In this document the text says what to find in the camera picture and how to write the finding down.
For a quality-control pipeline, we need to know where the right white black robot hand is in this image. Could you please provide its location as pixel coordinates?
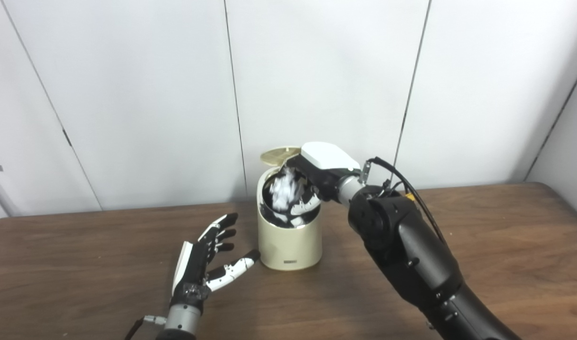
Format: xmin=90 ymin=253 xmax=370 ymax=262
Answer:
xmin=284 ymin=142 xmax=362 ymax=227

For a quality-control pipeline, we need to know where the round cream bin lid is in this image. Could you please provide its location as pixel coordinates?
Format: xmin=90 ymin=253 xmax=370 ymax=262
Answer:
xmin=260 ymin=146 xmax=302 ymax=166

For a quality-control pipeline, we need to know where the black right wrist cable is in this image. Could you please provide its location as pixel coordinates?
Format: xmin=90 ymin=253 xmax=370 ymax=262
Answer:
xmin=362 ymin=157 xmax=447 ymax=246

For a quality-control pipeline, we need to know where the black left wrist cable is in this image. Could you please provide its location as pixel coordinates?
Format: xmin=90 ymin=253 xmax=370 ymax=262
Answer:
xmin=124 ymin=315 xmax=168 ymax=340

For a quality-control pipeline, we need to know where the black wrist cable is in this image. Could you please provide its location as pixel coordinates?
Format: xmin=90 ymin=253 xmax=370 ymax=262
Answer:
xmin=362 ymin=157 xmax=447 ymax=246
xmin=124 ymin=315 xmax=168 ymax=340

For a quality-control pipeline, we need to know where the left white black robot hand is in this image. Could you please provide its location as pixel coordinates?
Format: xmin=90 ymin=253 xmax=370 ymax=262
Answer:
xmin=169 ymin=212 xmax=261 ymax=315

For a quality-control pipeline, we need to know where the white paper ball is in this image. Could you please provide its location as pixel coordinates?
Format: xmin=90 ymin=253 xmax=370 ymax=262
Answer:
xmin=269 ymin=169 xmax=304 ymax=212

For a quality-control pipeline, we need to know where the cream-colored desktop bin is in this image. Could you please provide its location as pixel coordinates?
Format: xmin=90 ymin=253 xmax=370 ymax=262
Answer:
xmin=257 ymin=165 xmax=323 ymax=271

